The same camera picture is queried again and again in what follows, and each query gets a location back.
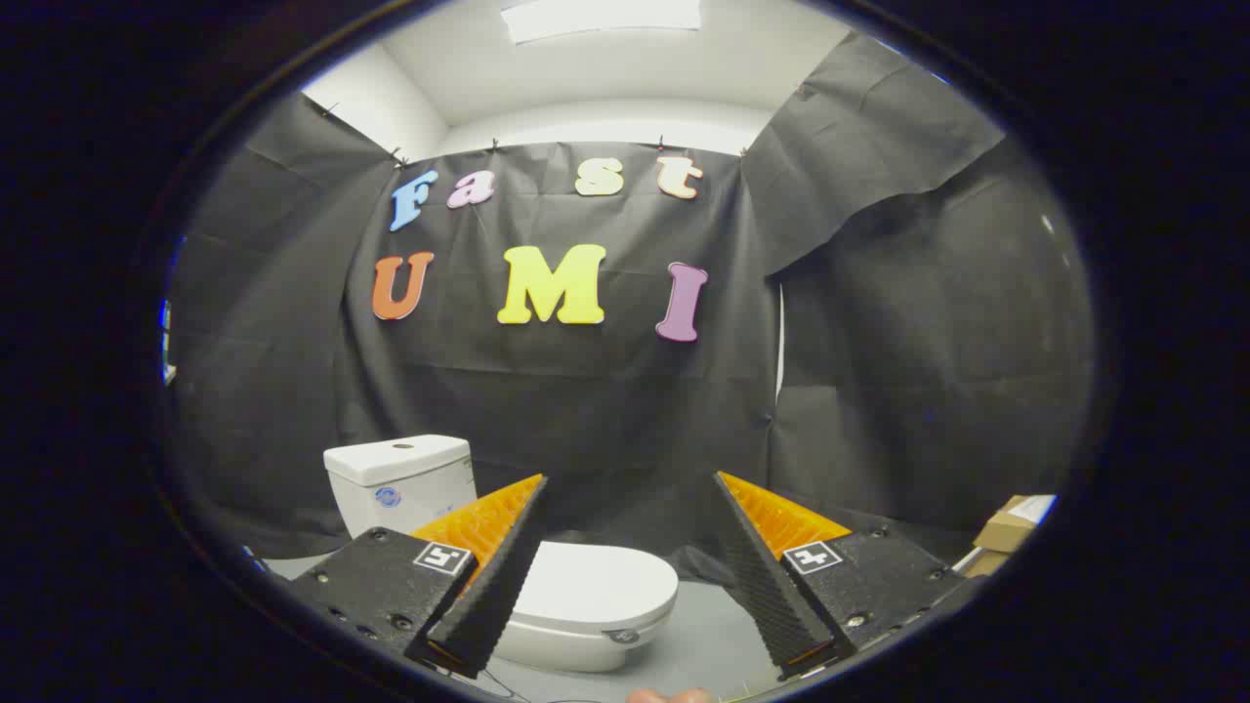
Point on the cardboard box with white label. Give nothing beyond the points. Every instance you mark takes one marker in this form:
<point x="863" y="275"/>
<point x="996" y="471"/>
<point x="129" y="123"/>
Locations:
<point x="1006" y="527"/>

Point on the white toilet lid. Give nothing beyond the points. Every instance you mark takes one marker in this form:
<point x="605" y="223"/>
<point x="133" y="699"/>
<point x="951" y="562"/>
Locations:
<point x="596" y="586"/>

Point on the white ceiling light panel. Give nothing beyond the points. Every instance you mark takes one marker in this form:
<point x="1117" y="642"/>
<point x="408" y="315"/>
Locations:
<point x="601" y="18"/>

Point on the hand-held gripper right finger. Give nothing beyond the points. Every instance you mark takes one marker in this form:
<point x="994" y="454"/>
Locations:
<point x="771" y="596"/>

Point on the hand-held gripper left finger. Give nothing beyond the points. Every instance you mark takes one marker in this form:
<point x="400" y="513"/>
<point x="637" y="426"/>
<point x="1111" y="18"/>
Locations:
<point x="493" y="596"/>

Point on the white toilet tank cover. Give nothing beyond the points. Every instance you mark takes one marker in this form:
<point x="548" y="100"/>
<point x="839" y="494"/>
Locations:
<point x="395" y="457"/>

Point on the plain brown cardboard box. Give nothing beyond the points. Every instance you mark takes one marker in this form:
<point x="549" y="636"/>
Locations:
<point x="981" y="563"/>

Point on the black backdrop cloth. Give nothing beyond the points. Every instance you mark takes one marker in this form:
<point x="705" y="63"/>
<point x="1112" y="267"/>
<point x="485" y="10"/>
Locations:
<point x="586" y="410"/>

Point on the white toilet body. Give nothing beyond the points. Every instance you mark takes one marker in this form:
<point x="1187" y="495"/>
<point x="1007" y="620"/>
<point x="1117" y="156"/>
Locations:
<point x="430" y="503"/>

